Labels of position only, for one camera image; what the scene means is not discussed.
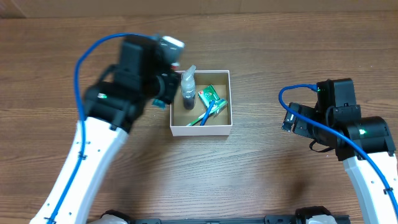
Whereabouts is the clear foam pump bottle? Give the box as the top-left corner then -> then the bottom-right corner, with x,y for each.
180,65 -> 196,110

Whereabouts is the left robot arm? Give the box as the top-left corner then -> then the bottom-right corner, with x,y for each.
31,32 -> 185,223

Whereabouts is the red teal toothpaste tube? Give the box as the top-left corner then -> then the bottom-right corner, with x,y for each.
152,62 -> 180,110

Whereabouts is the green soap box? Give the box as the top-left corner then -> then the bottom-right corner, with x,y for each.
198,85 -> 221,111

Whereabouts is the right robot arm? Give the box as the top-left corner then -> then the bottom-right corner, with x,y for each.
278,78 -> 397,223

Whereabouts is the right blue cable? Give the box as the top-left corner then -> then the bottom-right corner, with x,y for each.
278,83 -> 398,215

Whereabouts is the blue disposable razor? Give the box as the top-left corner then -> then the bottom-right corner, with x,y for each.
200,100 -> 215,126

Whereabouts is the blue cable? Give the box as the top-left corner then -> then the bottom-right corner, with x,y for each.
46,32 -> 156,224
278,83 -> 398,215

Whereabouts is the white cardboard box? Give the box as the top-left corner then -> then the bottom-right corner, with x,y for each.
170,70 -> 233,136

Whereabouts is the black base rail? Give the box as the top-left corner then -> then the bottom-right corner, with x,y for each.
90,206 -> 351,224

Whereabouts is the green toothbrush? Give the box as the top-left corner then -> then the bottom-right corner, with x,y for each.
187,99 -> 228,126

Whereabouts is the left blue cable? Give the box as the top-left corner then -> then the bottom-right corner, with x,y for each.
46,32 -> 156,224

